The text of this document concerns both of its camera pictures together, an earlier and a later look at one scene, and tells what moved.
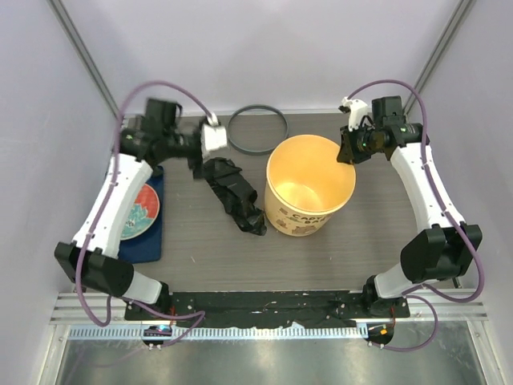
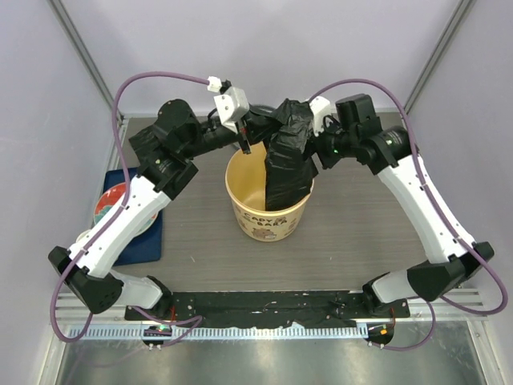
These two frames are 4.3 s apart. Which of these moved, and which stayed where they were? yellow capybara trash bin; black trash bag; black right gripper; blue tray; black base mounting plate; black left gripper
Moved: yellow capybara trash bin; black right gripper; black left gripper; black trash bag
Stayed: blue tray; black base mounting plate
